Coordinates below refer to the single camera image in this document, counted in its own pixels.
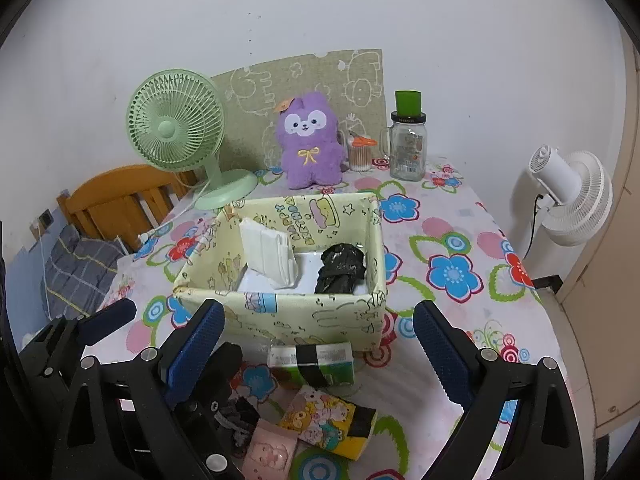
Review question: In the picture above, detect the white folded pack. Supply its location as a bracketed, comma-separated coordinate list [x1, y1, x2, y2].
[239, 217, 301, 289]

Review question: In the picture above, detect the black plastic bag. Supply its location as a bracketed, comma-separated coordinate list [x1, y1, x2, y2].
[314, 242, 367, 295]

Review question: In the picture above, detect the purple plush toy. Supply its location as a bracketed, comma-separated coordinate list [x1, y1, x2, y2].
[276, 91, 349, 190]

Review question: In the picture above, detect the green pack with black band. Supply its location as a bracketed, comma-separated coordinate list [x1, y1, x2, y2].
[267, 342, 357, 388]

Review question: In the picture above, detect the glass jar mug green cap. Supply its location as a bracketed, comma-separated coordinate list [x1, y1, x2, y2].
[379, 90, 427, 181]

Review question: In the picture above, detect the yellow cartoon fabric storage box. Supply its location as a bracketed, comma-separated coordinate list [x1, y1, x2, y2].
[172, 191, 388, 352]

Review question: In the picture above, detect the yellow cartoon packet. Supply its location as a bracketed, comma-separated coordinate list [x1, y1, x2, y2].
[277, 385, 377, 461]

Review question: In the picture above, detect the cotton swab jar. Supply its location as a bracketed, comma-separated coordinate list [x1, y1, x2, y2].
[346, 127, 376, 173]

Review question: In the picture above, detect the white fan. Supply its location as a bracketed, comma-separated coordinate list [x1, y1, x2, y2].
[529, 144, 614, 247]

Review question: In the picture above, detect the white fan power cable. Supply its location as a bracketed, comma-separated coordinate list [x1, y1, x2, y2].
[137, 180, 211, 251]

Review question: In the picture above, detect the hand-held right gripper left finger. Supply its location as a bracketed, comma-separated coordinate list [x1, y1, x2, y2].
[50, 299, 226, 480]

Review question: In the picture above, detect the blue bed sheet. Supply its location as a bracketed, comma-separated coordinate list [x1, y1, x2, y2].
[4, 247, 56, 351]

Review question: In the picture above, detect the grey plaid pillow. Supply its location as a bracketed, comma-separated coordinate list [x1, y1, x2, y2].
[41, 224, 126, 320]

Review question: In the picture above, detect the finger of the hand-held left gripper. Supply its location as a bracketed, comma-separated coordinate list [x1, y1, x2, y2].
[167, 342, 244, 480]
[37, 299, 137, 381]

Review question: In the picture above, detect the pink cartoon packet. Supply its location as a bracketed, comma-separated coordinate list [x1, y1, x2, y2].
[241, 420, 299, 478]

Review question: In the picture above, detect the black fan cable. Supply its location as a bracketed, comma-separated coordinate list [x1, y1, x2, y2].
[520, 192, 546, 258]

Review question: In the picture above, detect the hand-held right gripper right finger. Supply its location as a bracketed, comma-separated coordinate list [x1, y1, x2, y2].
[413, 301, 591, 480]

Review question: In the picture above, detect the green desk fan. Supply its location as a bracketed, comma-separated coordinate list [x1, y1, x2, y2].
[125, 71, 259, 211]

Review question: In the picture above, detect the clear plastic container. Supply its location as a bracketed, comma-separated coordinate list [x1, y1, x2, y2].
[245, 341, 273, 367]

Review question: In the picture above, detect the green cartoon print board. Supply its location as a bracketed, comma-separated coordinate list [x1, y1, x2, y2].
[210, 49, 386, 173]

